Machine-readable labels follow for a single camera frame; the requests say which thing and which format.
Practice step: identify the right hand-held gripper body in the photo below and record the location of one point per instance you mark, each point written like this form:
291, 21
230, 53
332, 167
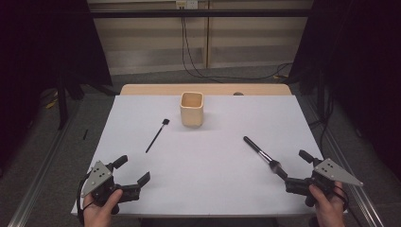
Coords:
334, 173

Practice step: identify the thin black makeup brush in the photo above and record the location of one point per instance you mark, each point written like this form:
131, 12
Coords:
156, 137

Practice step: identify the dark curtain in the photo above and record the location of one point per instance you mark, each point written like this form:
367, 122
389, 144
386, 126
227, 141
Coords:
41, 47
362, 63

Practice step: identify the white table mat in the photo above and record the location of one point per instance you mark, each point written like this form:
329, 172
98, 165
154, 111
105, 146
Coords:
205, 176

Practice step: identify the person's left hand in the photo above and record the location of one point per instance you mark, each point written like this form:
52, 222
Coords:
96, 216

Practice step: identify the wooden table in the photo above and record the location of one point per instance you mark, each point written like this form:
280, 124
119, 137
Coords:
157, 89

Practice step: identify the black horizontal bar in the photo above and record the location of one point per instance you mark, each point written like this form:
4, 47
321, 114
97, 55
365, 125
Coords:
142, 13

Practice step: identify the metal floor rail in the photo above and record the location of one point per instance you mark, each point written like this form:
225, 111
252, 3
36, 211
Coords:
356, 183
38, 186

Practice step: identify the person's right hand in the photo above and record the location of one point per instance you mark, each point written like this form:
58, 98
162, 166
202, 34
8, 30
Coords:
331, 211

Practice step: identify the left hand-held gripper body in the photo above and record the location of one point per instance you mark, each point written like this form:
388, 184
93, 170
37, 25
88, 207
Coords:
97, 176

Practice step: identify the white wall outlet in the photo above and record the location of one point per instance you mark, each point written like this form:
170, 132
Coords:
187, 4

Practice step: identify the beige square cup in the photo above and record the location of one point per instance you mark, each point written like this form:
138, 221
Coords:
191, 115

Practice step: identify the dark round table grommet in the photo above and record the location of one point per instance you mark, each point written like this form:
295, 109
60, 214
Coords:
238, 93

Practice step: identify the small black stick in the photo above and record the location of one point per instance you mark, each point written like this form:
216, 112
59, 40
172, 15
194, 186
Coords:
85, 134

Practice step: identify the thick black makeup brush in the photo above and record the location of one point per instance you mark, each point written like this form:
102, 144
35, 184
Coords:
252, 144

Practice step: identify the black metal stand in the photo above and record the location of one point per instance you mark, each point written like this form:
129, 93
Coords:
62, 104

